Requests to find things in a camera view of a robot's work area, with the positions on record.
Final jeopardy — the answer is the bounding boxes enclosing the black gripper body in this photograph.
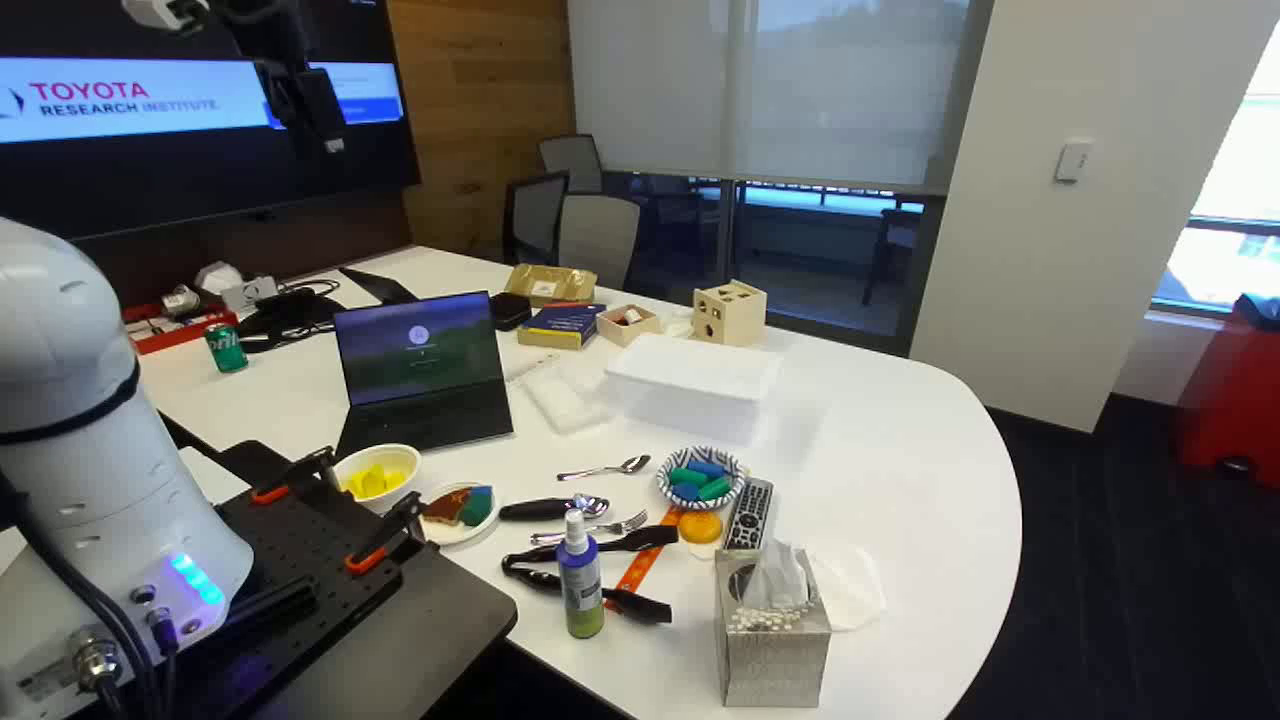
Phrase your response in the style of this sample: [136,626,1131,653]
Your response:
[257,63,347,158]

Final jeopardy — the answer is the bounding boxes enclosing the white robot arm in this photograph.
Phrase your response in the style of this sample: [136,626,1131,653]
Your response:
[0,219,311,720]

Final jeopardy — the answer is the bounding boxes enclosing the black laptop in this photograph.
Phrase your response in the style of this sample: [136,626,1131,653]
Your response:
[335,290,511,452]

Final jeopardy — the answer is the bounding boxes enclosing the green can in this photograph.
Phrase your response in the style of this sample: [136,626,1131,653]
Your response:
[205,323,247,370]

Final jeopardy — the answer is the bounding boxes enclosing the cardboard box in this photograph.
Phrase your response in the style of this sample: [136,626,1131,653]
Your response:
[508,262,598,307]

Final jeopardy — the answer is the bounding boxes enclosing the grey office chair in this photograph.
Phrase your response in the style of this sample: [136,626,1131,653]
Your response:
[560,195,641,286]

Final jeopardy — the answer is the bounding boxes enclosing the blue book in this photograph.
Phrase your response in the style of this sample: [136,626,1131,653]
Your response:
[515,307,598,346]

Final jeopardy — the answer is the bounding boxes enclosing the white bowl with yellow object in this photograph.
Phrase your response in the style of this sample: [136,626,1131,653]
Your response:
[334,442,420,512]

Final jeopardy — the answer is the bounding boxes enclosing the small wooden box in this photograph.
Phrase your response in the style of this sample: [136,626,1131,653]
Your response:
[598,305,661,345]

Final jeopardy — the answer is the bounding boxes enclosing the orange black clamp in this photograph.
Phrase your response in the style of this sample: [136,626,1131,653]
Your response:
[346,491,420,577]

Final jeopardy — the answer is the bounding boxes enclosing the wooden shape sorter cube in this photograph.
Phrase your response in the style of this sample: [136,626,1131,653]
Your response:
[691,281,768,346]

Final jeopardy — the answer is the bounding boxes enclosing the white foam box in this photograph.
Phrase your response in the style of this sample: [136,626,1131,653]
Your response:
[607,336,780,438]

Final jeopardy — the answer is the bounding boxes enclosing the metal spoon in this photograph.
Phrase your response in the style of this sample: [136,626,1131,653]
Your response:
[556,452,651,480]

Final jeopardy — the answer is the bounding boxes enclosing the black mounting plate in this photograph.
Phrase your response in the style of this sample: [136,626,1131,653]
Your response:
[178,448,515,720]

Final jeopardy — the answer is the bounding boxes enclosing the spray bottle with green liquid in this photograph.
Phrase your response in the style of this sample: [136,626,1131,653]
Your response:
[556,512,606,639]

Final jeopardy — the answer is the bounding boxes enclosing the bowl with blue green items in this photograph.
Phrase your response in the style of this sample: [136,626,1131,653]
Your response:
[658,448,744,512]

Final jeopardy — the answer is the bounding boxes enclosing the black orange tongs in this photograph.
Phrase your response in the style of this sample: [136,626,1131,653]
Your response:
[499,522,678,624]

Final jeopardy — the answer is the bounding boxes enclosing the orange disc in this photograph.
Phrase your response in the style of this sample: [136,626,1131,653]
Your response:
[678,512,723,543]

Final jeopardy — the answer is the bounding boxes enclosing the black remote control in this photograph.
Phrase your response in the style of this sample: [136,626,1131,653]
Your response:
[730,480,774,548]

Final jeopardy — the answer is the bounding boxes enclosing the silver tissue box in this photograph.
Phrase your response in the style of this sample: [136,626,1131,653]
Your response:
[718,543,831,709]

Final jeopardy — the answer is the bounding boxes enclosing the red bin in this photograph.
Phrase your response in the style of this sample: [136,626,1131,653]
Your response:
[1177,290,1280,487]

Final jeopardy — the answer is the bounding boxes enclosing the wall television screen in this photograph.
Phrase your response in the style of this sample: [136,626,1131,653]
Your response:
[0,0,420,239]

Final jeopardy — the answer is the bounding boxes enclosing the black handled tool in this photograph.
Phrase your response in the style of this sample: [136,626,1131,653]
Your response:
[499,496,613,522]

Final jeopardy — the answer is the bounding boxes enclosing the white light switch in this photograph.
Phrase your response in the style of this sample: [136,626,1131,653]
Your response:
[1053,136,1093,184]

